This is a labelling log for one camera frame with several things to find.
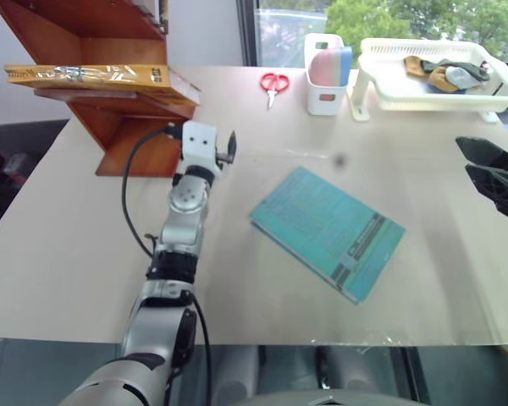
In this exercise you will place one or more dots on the pink sponge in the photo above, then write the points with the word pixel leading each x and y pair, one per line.
pixel 324 67

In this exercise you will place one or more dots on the blue sponge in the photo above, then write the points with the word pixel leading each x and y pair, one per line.
pixel 345 64

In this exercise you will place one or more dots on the orange brown sock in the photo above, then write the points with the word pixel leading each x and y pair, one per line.
pixel 441 80

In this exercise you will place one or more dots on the wooden bookshelf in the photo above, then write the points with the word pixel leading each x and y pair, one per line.
pixel 118 84

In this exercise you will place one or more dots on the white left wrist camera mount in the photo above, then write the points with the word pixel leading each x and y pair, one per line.
pixel 199 141

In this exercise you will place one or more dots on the dark chair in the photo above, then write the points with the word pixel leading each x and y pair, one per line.
pixel 0 169

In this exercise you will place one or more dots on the teal book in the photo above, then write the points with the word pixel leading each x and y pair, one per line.
pixel 328 232

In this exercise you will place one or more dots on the light grey sock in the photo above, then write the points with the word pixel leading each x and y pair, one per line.
pixel 459 77

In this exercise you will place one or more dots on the yellow book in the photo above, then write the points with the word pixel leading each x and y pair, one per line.
pixel 93 76

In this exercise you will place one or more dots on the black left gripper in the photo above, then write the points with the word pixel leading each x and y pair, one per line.
pixel 222 157

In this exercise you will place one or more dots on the dark window frame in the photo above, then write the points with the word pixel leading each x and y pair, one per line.
pixel 247 31

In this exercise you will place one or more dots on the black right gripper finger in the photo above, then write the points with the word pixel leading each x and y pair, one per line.
pixel 487 151
pixel 497 190

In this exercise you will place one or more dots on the beige upright book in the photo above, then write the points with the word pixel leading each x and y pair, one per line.
pixel 163 14

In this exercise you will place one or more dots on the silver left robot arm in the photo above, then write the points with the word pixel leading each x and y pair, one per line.
pixel 182 199

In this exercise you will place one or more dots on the items inside basket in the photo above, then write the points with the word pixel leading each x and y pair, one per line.
pixel 453 67

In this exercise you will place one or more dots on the white plastic storage bin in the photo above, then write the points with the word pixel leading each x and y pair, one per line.
pixel 325 95

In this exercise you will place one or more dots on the grey robot torso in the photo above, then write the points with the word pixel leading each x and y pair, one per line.
pixel 321 398

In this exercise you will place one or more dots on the white plastic basket rack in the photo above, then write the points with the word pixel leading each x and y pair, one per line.
pixel 436 95

